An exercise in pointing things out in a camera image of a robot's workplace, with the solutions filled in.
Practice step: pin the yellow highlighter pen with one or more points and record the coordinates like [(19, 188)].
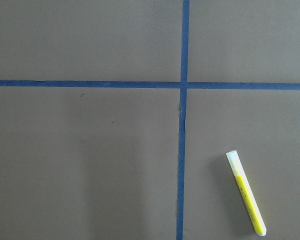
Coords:
[(246, 193)]

